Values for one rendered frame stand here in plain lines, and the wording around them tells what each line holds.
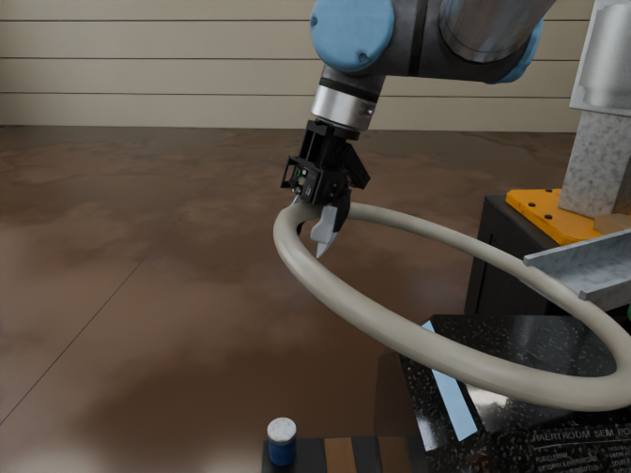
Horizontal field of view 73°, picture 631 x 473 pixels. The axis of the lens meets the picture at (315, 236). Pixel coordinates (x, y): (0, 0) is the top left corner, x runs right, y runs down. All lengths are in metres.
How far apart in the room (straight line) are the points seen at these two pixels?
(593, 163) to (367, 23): 1.42
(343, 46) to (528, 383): 0.37
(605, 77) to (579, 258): 0.91
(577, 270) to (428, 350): 0.54
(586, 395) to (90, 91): 7.59
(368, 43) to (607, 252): 0.63
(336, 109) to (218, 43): 6.31
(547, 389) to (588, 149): 1.45
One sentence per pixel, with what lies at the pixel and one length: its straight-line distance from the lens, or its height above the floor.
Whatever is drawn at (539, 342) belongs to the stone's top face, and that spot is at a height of 0.80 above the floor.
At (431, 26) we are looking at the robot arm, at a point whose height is 1.41.
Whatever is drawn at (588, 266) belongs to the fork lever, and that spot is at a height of 1.02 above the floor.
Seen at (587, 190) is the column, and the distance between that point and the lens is 1.84.
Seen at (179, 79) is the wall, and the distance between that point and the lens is 7.13.
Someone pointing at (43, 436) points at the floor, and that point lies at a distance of 2.09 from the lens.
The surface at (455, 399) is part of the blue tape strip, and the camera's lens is 0.89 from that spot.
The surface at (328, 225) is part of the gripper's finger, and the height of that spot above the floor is 1.12.
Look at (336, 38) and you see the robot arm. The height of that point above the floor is 1.40.
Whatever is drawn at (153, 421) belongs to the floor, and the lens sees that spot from 1.97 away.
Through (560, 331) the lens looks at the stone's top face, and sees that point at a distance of 1.11.
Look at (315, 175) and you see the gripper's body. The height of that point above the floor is 1.22.
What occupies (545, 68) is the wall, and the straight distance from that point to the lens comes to 7.25.
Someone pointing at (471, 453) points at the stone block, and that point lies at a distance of 0.85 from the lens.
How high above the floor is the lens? 1.41
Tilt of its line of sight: 26 degrees down
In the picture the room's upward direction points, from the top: straight up
